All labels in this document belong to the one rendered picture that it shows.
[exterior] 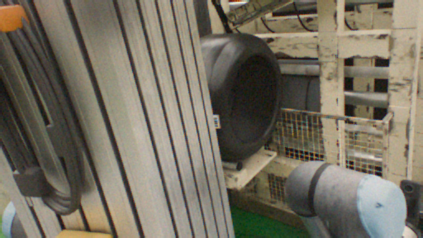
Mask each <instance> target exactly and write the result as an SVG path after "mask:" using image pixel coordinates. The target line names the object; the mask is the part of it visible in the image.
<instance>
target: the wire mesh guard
mask: <svg viewBox="0 0 423 238"><path fill-rule="evenodd" d="M280 112H289V113H294V114H296V117H297V114H299V115H301V117H302V115H307V116H311V119H312V117H317V123H313V124H317V125H321V124H318V117H323V125H322V126H323V128H324V126H325V125H324V117H326V118H329V131H330V119H335V120H340V121H341V127H339V128H341V138H340V139H341V143H340V144H341V147H342V139H344V138H342V134H345V133H342V121H347V133H348V154H347V155H348V159H346V160H348V164H346V165H348V168H349V166H353V165H349V140H351V139H349V135H353V136H357V135H355V134H349V132H348V129H351V128H348V121H353V122H354V123H355V122H358V123H360V141H359V142H360V146H358V147H360V152H359V151H356V150H353V152H355V151H356V152H359V153H360V157H359V156H356V157H359V158H360V172H361V168H362V167H361V163H362V162H361V158H363V157H361V153H363V152H361V142H362V141H361V123H368V124H374V132H373V133H374V143H371V142H368V137H369V136H368V125H367V136H365V137H367V164H366V165H367V168H366V170H367V174H368V170H371V169H368V154H369V153H368V143H371V144H374V146H373V148H369V149H373V154H371V155H373V164H372V165H373V167H374V165H375V164H374V160H375V159H374V156H375V154H374V150H376V149H374V148H375V145H378V144H375V139H378V138H375V133H377V132H375V125H379V126H383V133H378V134H382V135H383V144H382V146H383V150H380V151H382V152H383V156H381V155H378V156H381V157H383V161H380V160H377V161H380V162H383V165H382V166H378V165H375V166H378V167H382V172H381V171H378V172H381V173H382V175H383V176H382V177H381V178H383V179H384V180H387V135H388V121H376V120H372V119H366V118H361V117H347V116H341V115H331V114H326V113H321V112H308V111H302V110H292V109H287V108H283V107H280ZM284 120H286V122H287V120H288V119H287V116H286V119H284ZM289 121H291V125H290V126H293V125H292V118H291V120H289ZM305 123H306V124H307V123H309V122H305ZM336 127H338V126H334V128H335V131H333V132H335V136H332V137H335V141H332V142H335V146H332V147H335V149H336V148H339V147H336V143H339V142H336V138H339V137H336ZM289 130H291V131H294V130H293V129H289ZM351 130H355V129H351ZM356 131H359V130H356ZM369 132H372V131H369ZM304 137H307V141H305V142H307V144H308V143H311V142H308V138H310V137H308V135H307V136H304ZM369 138H373V137H369ZM378 140H381V139H378ZM303 141H304V140H303V136H302V143H303ZM353 141H358V140H355V139H353ZM291 144H293V148H294V145H296V144H294V142H293V143H291ZM312 144H313V147H310V146H309V145H308V154H309V152H311V151H309V147H310V148H313V152H312V153H315V152H314V149H315V148H314V144H315V143H312ZM304 146H306V145H303V150H302V151H303V153H304V151H305V150H304ZM353 146H354V147H355V146H357V145H354V144H353ZM294 149H297V148H294ZM340 149H342V153H340V152H336V153H340V154H342V158H340V157H337V156H336V162H335V163H336V165H337V158H340V159H342V163H341V164H342V167H343V155H346V154H343V150H345V149H343V147H342V148H340ZM297 150H299V143H298V149H297ZM315 154H318V153H315ZM315 154H314V161H315V158H316V157H315ZM353 157H355V155H353ZM317 159H319V161H320V151H319V158H317ZM363 159H366V158H363ZM356 162H359V161H356ZM363 169H365V168H363ZM354 171H355V158H354ZM368 175H369V174H368ZM246 188H248V187H246V186H244V187H243V188H242V193H243V194H244V195H246V196H251V197H252V198H256V199H259V200H261V201H264V202H269V203H272V204H273V205H277V206H280V207H282V208H287V209H288V210H291V211H292V209H291V207H290V206H288V205H285V204H283V203H284V202H280V201H279V202H278V199H277V201H276V202H275V201H274V199H273V200H270V199H267V198H270V197H269V196H268V197H265V198H264V196H262V195H261V197H260V196H259V195H260V194H259V195H256V194H254V190H255V189H253V193H252V192H251V193H245V191H244V189H246ZM256 191H257V194H258V190H256ZM249 192H250V190H249ZM270 195H272V194H270ZM272 196H273V195H272Z"/></svg>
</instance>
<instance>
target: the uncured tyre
mask: <svg viewBox="0 0 423 238"><path fill-rule="evenodd" d="M199 39H200V46H201V49H202V59H203V63H204V66H205V70H206V77H207V83H208V91H209V94H210V99H211V108H212V115H213V116H219V120H220V128H215V129H216V135H217V143H218V146H219V150H220V157H221V158H222V159H228V160H243V159H247V158H249V157H250V156H251V155H253V154H255V153H256V152H257V151H258V150H260V149H261V148H263V146H264V145H265V143H267V142H268V140H269V138H270V136H271V135H272V134H273V131H274V128H275V126H276V124H277V122H278V116H279V114H280V107H281V104H282V99H283V81H282V75H281V69H280V67H279V64H278V60H277V59H276V56H275V54H274V53H273V52H272V51H271V49H270V48H269V46H268V44H266V42H265V41H264V40H262V39H261V38H259V37H258V36H254V35H251V34H246V33H233V34H208V35H206V36H204V37H200V38H199Z"/></svg>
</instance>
